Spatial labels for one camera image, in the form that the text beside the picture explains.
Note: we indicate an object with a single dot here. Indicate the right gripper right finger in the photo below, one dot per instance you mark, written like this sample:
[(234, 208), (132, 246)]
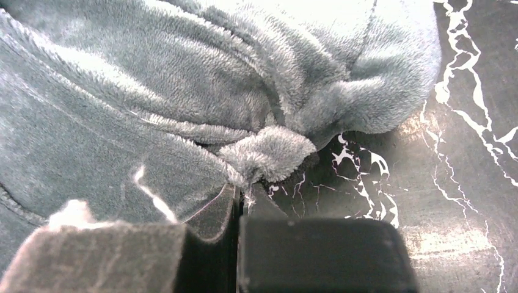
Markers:
[(282, 254)]

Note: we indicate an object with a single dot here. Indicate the zebra and grey pillowcase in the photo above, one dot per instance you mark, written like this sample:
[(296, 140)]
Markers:
[(146, 109)]

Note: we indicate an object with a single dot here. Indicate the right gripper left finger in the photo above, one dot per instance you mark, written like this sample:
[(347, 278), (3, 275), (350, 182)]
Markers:
[(75, 253)]

